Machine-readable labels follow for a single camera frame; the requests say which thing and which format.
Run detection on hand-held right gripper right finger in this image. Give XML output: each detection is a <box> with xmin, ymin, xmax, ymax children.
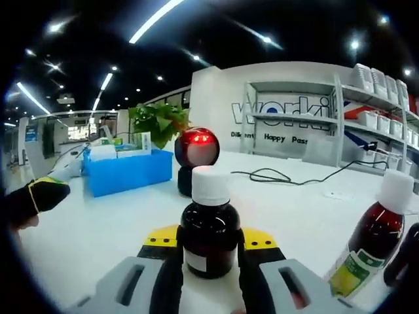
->
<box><xmin>237</xmin><ymin>226</ymin><xmax>357</xmax><ymax>314</ymax></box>

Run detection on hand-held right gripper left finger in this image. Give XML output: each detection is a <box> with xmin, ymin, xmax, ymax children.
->
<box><xmin>67</xmin><ymin>224</ymin><xmax>184</xmax><ymax>314</ymax></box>

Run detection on small dark medicine bottle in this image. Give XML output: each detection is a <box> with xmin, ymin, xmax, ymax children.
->
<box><xmin>382</xmin><ymin>222</ymin><xmax>419</xmax><ymax>288</ymax></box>
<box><xmin>179</xmin><ymin>165</ymin><xmax>243</xmax><ymax>280</ymax></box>

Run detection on tall green-label medicine bottle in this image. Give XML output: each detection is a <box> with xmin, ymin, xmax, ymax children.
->
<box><xmin>328</xmin><ymin>168</ymin><xmax>414</xmax><ymax>300</ymax></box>

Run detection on assorted small medicine boxes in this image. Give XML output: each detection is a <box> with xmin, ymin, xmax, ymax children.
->
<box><xmin>88</xmin><ymin>130</ymin><xmax>153</xmax><ymax>162</ymax></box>

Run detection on person's left hand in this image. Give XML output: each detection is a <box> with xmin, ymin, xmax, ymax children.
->
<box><xmin>9</xmin><ymin>214</ymin><xmax>41</xmax><ymax>234</ymax></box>

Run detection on blue standing banner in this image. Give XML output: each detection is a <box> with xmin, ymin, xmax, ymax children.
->
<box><xmin>24</xmin><ymin>125</ymin><xmax>39</xmax><ymax>144</ymax></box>

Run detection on white table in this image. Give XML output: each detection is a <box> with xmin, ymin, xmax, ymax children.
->
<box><xmin>12</xmin><ymin>148</ymin><xmax>419</xmax><ymax>314</ymax></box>

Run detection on blue plastic bin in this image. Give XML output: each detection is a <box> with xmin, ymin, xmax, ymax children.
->
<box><xmin>83</xmin><ymin>148</ymin><xmax>173</xmax><ymax>199</ymax></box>

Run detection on thin curved ceiling light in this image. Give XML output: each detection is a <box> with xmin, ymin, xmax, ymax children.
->
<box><xmin>16</xmin><ymin>81</ymin><xmax>52</xmax><ymax>115</ymax></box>

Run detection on short ceiling light bar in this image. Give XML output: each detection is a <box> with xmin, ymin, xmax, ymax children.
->
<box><xmin>100</xmin><ymin>72</ymin><xmax>114</xmax><ymax>92</ymax></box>

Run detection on green potted plant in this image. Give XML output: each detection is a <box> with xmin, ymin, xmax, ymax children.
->
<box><xmin>128</xmin><ymin>101</ymin><xmax>191</xmax><ymax>150</ymax></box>

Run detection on black red-window barcode scanner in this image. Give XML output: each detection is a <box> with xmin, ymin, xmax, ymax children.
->
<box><xmin>173</xmin><ymin>126</ymin><xmax>219</xmax><ymax>198</ymax></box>

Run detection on grey metal shelving unit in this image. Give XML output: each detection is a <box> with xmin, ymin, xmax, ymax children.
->
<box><xmin>244</xmin><ymin>80</ymin><xmax>344</xmax><ymax>167</ymax></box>
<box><xmin>332</xmin><ymin>73</ymin><xmax>419</xmax><ymax>177</ymax></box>

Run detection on long curved ceiling light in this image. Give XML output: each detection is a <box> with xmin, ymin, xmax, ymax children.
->
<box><xmin>128</xmin><ymin>0</ymin><xmax>186</xmax><ymax>45</ymax></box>

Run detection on rows of white storage boxes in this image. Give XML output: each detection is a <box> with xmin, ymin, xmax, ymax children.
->
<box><xmin>352</xmin><ymin>63</ymin><xmax>419</xmax><ymax>171</ymax></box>

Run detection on group of ceiling spotlights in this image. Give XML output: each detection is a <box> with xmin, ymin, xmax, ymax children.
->
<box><xmin>24</xmin><ymin>14</ymin><xmax>412</xmax><ymax>102</ymax></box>

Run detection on black scanner cable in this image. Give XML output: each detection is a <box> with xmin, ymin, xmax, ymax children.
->
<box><xmin>230</xmin><ymin>158</ymin><xmax>390</xmax><ymax>186</ymax></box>

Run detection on wall logo lettering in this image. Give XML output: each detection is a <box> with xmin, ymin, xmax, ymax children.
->
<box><xmin>230</xmin><ymin>96</ymin><xmax>331</xmax><ymax>145</ymax></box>

